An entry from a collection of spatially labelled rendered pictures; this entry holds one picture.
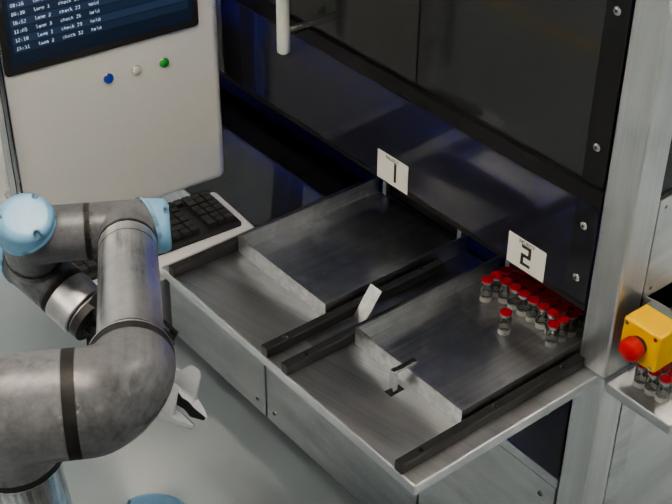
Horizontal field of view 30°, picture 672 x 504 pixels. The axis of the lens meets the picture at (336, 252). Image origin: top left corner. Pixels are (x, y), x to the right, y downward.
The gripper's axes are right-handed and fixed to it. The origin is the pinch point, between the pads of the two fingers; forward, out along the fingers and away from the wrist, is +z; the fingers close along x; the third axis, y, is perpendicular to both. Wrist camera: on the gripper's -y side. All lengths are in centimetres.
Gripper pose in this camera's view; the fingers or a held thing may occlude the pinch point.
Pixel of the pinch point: (189, 420)
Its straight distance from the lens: 168.1
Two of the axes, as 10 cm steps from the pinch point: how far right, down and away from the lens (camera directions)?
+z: 7.5, 6.1, -2.4
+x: 4.9, -2.8, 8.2
